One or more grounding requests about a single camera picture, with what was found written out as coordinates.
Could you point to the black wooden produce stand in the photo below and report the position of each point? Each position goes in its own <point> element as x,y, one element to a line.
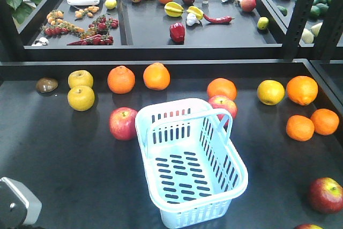
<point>85,178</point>

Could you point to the red bell pepper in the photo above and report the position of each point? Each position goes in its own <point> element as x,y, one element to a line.
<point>177,32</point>

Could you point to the yellow starfruit front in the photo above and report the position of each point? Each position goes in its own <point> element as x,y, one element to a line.
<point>173,9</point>

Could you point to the large red apple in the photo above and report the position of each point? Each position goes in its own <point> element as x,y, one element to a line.
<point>222,101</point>

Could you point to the yellow orange citrus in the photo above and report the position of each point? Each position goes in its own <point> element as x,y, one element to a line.
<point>270,92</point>

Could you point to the yellow pear upper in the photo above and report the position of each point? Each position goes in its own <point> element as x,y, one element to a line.
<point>80,78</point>

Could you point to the black right upright post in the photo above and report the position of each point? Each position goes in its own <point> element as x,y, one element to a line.
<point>332,30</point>

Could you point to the small orange left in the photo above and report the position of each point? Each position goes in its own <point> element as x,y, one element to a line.
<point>300,128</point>

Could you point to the yellow pear lower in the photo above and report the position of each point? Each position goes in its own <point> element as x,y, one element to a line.
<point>81,98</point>

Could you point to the small orange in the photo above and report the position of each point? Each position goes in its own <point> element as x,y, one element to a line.
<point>300,128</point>
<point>325,121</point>

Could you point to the small lime green fruit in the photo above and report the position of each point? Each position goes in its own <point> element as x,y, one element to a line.
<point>263,23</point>

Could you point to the black upright post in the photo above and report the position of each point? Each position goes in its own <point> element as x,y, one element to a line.
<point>295,28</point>
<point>332,30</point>

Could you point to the brown kiwi fruit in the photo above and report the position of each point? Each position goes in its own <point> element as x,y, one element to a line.
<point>45,85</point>

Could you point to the orange with knob left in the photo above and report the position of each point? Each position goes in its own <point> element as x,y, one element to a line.
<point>121,80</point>

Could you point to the orange centre back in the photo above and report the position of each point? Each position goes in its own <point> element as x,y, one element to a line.
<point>156,77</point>

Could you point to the orange with nub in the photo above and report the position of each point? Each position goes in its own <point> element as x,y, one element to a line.
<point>302,90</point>

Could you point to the red chili pepper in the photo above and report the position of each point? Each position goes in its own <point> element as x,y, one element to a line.
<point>221,20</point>

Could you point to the small orange right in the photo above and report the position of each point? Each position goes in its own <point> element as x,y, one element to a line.
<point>325,121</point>

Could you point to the white garlic bulb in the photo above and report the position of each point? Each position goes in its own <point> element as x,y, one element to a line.
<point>192,19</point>

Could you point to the red apple upper tray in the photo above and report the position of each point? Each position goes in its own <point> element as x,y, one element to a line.
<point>248,5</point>

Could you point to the large orange grapefruit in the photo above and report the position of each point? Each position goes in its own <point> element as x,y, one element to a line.
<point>222,86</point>

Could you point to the yellow pear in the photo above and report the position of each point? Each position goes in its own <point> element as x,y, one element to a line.
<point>81,98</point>
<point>80,78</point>

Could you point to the black left upright post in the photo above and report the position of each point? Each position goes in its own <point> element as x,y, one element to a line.
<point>295,28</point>

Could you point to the light blue plastic basket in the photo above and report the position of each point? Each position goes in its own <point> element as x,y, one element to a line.
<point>192,168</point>

